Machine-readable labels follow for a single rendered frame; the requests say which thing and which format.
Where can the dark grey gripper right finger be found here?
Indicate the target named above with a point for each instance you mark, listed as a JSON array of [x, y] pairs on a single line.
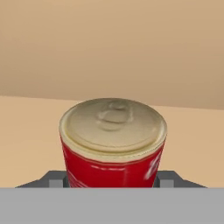
[[169, 178]]

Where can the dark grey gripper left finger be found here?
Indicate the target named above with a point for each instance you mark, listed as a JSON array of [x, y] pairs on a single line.
[[54, 178]]

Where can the red food can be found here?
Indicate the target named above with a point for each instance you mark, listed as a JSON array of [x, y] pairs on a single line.
[[112, 145]]

